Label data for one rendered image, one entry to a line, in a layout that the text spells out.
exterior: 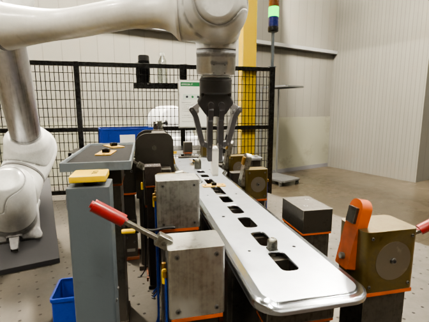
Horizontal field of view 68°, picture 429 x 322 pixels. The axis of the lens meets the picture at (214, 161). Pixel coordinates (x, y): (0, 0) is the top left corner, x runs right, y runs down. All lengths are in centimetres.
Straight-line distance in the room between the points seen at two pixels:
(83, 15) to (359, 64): 661
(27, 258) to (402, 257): 119
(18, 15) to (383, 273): 88
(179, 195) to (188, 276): 26
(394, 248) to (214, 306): 33
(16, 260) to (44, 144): 43
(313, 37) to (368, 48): 105
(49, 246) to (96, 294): 77
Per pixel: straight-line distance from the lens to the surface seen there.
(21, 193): 123
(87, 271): 63
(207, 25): 53
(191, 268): 52
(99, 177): 58
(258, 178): 122
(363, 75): 702
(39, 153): 132
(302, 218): 81
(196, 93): 212
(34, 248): 140
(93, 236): 60
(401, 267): 70
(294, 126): 662
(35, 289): 124
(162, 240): 52
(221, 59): 71
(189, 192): 74
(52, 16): 80
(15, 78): 113
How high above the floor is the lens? 127
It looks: 9 degrees down
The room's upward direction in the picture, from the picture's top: straight up
